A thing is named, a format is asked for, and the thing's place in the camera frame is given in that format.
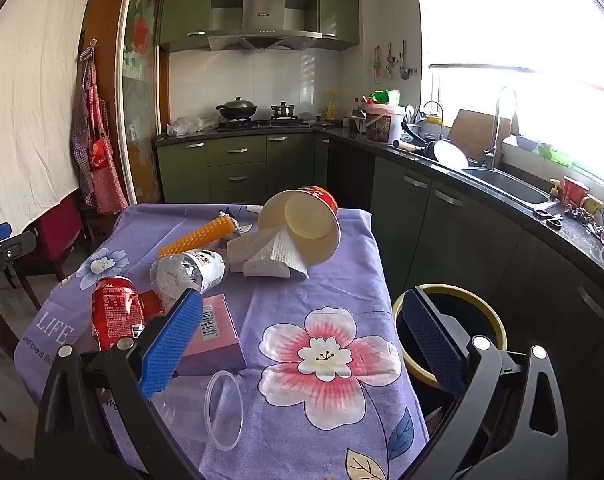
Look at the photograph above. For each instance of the red instant noodle cup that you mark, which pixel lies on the red instant noodle cup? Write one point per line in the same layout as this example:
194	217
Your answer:
307	220

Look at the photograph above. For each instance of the wall-hung kitchen utensils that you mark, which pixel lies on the wall-hung kitchen utensils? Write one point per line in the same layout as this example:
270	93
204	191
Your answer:
404	60

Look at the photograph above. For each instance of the dark sauce bottle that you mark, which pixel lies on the dark sauce bottle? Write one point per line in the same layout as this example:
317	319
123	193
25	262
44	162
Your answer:
356	107

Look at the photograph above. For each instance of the black wok with lid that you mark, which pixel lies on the black wok with lid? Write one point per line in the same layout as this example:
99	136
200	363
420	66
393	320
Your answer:
236	108

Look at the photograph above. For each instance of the chair with red cloth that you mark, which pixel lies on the chair with red cloth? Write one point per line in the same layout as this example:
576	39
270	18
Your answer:
56	225

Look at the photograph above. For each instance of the green packet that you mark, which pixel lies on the green packet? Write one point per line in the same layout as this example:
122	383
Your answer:
384	96

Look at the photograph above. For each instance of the red wrapper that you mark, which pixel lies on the red wrapper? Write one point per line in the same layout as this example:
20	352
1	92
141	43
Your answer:
152	304

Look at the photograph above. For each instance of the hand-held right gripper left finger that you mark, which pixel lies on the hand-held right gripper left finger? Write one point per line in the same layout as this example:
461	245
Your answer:
171	340

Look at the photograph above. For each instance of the steel cooking pot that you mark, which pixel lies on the steel cooking pot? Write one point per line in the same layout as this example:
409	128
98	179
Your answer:
283	110

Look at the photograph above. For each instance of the red soda can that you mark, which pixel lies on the red soda can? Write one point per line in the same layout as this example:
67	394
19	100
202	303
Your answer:
114	310

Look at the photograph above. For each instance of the green upper kitchen cabinets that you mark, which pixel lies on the green upper kitchen cabinets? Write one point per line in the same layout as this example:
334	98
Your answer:
184	10

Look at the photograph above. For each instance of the kitchen window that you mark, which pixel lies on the kitchen window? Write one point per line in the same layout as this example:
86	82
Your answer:
507	35

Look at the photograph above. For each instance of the blue bowl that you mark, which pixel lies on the blue bowl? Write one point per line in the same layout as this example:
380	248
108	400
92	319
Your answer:
527	143

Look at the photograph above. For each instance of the steel kitchen faucet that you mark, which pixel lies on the steel kitchen faucet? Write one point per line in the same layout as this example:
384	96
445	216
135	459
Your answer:
493	140

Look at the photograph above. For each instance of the red printed cup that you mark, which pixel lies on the red printed cup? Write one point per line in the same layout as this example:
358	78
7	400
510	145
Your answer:
576	191

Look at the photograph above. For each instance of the clear plastic cup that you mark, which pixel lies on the clear plastic cup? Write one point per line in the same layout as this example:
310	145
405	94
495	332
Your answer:
221	410

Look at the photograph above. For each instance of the crumpled clear plastic bag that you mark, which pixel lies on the crumpled clear plastic bag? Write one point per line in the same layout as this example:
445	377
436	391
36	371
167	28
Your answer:
189	125

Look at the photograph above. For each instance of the green plastic container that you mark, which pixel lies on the green plastic container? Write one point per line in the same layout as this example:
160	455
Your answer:
557	156

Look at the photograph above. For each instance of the white hanging sheet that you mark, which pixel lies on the white hanging sheet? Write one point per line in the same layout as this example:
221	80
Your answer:
26	110

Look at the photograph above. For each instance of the black scissors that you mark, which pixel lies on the black scissors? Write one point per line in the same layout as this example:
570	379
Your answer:
547	215

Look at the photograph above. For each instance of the yellow-rimmed trash bin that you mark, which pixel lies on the yellow-rimmed trash bin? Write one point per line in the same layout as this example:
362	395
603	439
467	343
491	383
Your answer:
449	288

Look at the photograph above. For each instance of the pink cardboard box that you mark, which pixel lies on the pink cardboard box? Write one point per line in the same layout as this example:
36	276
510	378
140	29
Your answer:
221	335

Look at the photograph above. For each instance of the steel kitchen sink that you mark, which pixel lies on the steel kitchen sink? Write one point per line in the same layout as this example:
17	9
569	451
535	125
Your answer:
507	182

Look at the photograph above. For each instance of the purple floral tablecloth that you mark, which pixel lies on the purple floral tablecloth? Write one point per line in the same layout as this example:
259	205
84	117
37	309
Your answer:
282	300

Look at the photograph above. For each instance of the clear plastic bottle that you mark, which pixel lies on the clear plastic bottle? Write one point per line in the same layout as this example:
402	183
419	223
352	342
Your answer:
201	267

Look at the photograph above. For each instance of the lidded plastic bucket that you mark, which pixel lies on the lidded plastic bucket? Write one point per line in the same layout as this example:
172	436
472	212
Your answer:
394	125

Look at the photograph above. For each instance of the green lower kitchen cabinets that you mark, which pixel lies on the green lower kitchen cabinets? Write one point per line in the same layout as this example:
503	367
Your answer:
236	160

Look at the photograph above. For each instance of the pan with white inside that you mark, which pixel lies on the pan with white inside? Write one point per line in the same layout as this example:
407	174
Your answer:
449	154

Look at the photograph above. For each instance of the floral glass sliding door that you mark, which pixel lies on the floral glass sliding door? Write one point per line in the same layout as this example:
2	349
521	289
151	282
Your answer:
141	85

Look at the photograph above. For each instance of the blue gingham apron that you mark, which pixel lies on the blue gingham apron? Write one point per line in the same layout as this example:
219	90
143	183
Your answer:
81	150

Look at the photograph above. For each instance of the yellow oil bottle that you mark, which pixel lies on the yellow oil bottle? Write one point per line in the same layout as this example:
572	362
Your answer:
332	111

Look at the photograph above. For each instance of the gas stove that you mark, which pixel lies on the gas stove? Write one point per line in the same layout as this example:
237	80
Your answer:
262	123

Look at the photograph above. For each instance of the white crumpled paper towel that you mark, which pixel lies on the white crumpled paper towel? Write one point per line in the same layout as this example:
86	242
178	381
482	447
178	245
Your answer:
272	255

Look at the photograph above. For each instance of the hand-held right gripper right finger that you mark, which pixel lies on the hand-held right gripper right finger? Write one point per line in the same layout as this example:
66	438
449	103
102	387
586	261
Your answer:
432	340

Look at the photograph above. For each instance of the brown cutting board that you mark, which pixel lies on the brown cutting board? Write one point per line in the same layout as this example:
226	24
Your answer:
472	132

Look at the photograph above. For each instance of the orange corn-shaped roll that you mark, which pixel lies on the orange corn-shaped roll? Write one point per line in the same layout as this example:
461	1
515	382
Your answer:
201	235

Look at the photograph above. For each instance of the steel range hood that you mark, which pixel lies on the steel range hood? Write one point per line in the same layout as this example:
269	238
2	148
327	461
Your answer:
263	15

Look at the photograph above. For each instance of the wooden rolling pin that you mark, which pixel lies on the wooden rolling pin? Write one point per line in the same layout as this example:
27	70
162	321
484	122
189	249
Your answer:
407	146

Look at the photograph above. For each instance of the red checked apron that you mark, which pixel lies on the red checked apron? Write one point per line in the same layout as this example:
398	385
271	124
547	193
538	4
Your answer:
104	160

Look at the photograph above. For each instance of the green kitchen cabinets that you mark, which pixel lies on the green kitchen cabinets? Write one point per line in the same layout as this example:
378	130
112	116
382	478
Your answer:
236	160
184	10

